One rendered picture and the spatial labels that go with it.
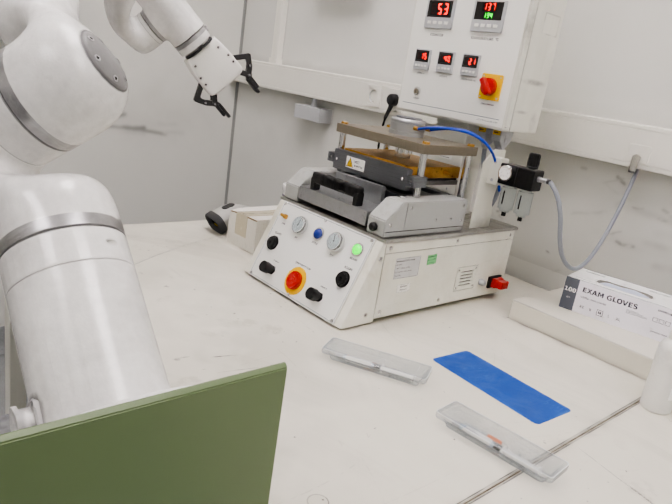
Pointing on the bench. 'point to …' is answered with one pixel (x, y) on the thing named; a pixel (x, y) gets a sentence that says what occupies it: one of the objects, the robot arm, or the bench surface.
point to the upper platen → (441, 174)
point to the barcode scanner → (217, 219)
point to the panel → (312, 260)
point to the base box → (421, 274)
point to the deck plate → (409, 235)
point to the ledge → (585, 332)
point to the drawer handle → (338, 186)
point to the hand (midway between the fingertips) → (240, 101)
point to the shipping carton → (249, 226)
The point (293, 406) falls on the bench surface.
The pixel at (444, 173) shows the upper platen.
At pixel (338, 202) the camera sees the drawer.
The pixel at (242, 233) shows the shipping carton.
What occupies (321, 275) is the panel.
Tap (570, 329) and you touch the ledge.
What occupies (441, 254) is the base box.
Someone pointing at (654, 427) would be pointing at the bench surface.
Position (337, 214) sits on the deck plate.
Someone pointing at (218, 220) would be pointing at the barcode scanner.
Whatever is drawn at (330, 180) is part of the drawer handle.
